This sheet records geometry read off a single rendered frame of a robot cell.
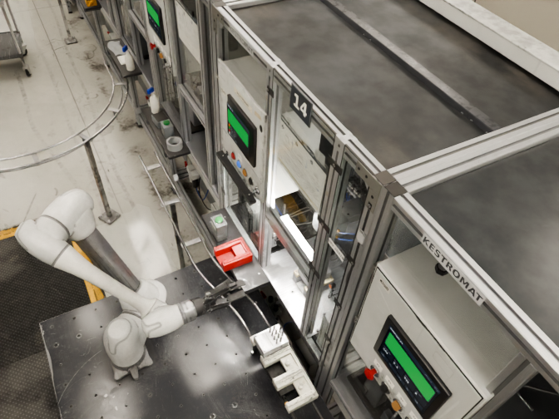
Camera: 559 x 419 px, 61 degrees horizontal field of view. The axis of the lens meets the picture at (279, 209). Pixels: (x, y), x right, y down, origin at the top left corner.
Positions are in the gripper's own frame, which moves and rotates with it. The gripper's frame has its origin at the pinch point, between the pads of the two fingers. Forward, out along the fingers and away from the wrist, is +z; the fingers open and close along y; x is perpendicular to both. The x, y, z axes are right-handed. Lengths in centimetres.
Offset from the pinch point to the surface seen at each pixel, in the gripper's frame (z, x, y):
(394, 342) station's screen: 18, -65, 52
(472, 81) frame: 81, -12, 88
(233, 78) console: 20, 47, 70
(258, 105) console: 21, 27, 71
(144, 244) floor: -17, 132, -112
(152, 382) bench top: -45, -2, -44
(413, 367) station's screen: 18, -73, 52
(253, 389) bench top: -5, -26, -44
